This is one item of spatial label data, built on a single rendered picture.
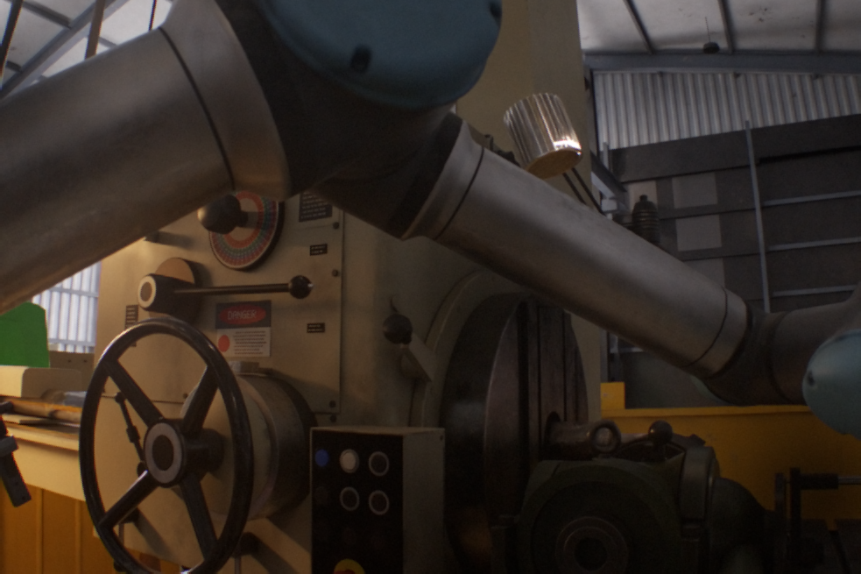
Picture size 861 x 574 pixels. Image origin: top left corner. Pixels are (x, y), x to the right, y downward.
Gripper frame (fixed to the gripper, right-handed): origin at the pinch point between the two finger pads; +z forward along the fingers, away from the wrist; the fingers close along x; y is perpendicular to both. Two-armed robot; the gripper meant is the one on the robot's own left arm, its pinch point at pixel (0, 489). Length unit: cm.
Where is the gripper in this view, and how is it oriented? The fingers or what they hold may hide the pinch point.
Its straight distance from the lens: 113.9
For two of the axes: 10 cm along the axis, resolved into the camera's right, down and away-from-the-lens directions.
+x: -8.4, 2.3, 4.8
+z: 3.1, 9.5, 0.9
